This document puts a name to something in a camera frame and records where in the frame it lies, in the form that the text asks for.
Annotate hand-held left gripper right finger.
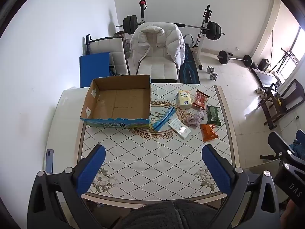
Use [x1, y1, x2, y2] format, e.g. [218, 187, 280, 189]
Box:
[201, 144, 279, 229]

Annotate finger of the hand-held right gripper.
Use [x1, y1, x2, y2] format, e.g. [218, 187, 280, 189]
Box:
[295, 129, 305, 160]
[267, 131, 301, 170]

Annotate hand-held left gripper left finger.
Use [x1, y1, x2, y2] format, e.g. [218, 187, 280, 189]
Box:
[27, 144, 106, 229]

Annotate orange snack packet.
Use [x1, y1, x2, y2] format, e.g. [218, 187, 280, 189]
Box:
[200, 123, 219, 142]

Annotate green packet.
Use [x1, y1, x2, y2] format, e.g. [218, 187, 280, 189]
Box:
[205, 105, 222, 126]

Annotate grey pink socks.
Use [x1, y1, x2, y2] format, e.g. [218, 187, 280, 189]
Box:
[186, 107, 206, 128]

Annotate white cigarette box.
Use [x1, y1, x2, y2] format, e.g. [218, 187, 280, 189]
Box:
[168, 118, 191, 140]

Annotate red snack packet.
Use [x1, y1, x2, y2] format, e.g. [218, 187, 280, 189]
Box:
[192, 89, 209, 109]

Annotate cardboard box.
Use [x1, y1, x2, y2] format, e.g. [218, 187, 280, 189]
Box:
[80, 74, 152, 130]

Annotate blue strip packet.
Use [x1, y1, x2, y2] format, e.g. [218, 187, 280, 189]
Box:
[151, 105, 176, 133]

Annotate yellow tissue pack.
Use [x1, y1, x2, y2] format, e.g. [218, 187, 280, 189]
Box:
[177, 90, 192, 109]

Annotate person's right hand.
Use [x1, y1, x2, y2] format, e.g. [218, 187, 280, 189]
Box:
[281, 199, 305, 229]

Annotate dark wooden chair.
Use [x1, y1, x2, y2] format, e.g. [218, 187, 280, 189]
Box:
[258, 79, 305, 130]

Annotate blue smartphone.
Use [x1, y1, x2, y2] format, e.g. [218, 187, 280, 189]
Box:
[45, 148, 54, 174]

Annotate dark low table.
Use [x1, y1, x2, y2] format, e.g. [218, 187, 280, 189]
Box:
[253, 68, 282, 89]

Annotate person's grey fleece clothing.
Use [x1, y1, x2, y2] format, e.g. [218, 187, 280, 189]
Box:
[112, 200, 220, 229]

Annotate black bin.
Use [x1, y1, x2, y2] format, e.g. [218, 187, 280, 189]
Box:
[258, 58, 271, 72]

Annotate blue board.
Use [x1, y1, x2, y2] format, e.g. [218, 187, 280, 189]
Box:
[79, 52, 110, 88]

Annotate window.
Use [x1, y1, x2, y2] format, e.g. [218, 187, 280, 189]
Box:
[289, 26, 305, 65]

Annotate black blue weight bench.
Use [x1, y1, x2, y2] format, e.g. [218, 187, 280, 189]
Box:
[179, 35, 201, 84]

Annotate short barbell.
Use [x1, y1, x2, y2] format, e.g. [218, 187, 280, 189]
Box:
[217, 50, 253, 68]

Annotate white padded chair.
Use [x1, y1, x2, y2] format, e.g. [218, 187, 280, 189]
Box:
[136, 32, 179, 83]
[89, 36, 130, 77]

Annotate white puffer jacket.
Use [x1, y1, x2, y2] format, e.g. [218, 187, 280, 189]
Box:
[130, 22, 185, 73]

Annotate racked barbell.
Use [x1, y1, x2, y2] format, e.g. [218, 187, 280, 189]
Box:
[116, 15, 225, 40]

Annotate barbell rack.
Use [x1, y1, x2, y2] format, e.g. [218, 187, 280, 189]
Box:
[139, 0, 216, 70]

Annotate metal frame stand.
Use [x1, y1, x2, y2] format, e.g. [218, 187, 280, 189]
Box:
[269, 27, 298, 74]

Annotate black handle bar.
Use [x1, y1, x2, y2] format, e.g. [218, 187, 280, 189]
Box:
[86, 35, 93, 56]

